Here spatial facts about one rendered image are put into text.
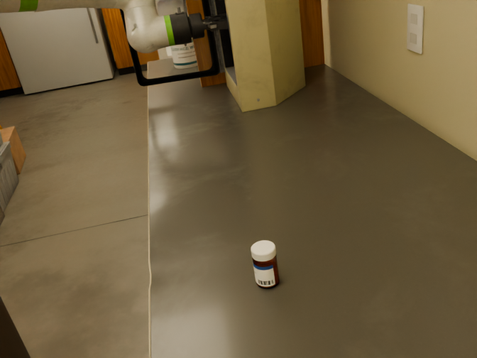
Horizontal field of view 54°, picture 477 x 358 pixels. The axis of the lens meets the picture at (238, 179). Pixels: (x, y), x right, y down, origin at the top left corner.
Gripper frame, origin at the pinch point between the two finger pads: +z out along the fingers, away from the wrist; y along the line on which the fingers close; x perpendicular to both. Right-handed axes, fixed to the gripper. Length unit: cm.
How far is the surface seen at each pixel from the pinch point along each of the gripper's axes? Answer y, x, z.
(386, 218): -85, 26, 4
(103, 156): 212, 121, -98
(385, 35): -22.8, 8.1, 33.4
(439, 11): -50, -2, 33
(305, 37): 23.1, 14.3, 23.1
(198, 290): -93, 26, -31
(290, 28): -4.7, 4.9, 10.4
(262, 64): -14.0, 12.0, -1.7
